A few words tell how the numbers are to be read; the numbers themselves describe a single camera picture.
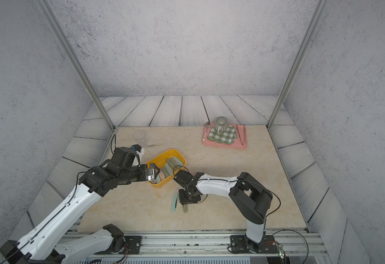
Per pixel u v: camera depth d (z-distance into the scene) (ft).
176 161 3.33
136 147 2.16
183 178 2.29
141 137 3.52
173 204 2.78
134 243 2.39
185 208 2.77
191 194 2.39
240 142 3.65
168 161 3.33
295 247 2.41
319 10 2.33
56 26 2.46
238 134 3.76
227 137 3.75
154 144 3.65
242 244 2.40
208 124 4.01
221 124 3.89
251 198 1.53
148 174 2.11
